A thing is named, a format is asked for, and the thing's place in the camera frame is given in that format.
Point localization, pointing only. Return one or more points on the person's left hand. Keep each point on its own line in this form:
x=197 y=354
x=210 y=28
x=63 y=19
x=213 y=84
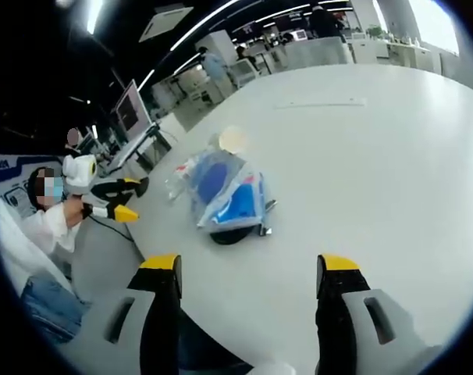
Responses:
x=74 y=215

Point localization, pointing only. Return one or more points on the white table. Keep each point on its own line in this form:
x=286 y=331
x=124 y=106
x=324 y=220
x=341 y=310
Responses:
x=357 y=176

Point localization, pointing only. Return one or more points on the ceiling air conditioner panel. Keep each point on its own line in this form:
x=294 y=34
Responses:
x=165 y=22

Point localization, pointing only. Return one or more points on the clear plastic wrapper item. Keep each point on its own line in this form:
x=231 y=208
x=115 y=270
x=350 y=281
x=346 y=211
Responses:
x=178 y=181

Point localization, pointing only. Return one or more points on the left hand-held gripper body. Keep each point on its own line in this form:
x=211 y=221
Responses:
x=77 y=172

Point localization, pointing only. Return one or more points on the white partition counter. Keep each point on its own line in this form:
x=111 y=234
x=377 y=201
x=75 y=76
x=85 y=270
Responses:
x=314 y=52

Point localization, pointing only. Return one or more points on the black round disc item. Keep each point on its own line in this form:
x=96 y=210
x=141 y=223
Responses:
x=232 y=235

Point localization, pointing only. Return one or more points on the grey monitor desk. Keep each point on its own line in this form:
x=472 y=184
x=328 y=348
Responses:
x=141 y=150

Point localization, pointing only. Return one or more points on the person's blue jeans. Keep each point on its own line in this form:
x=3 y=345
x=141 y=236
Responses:
x=53 y=308

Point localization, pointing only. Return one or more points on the person's white top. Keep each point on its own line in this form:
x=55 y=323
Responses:
x=22 y=242

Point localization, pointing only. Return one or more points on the wall poster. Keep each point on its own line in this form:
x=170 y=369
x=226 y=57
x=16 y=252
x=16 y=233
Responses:
x=18 y=191

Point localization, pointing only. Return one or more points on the round cream lid item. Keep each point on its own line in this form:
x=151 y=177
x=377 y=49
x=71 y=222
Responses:
x=232 y=139

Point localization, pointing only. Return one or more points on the computer monitor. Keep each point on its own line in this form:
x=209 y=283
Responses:
x=130 y=109

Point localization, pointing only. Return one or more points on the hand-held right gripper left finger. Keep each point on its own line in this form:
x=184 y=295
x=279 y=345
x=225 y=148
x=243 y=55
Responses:
x=115 y=336

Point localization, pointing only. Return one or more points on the green potted plant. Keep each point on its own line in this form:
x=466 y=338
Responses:
x=375 y=31

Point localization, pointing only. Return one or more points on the blue white plastic bag item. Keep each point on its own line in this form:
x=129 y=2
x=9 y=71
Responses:
x=228 y=195

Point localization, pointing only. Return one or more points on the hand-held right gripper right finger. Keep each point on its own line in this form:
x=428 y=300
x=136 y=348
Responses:
x=377 y=332

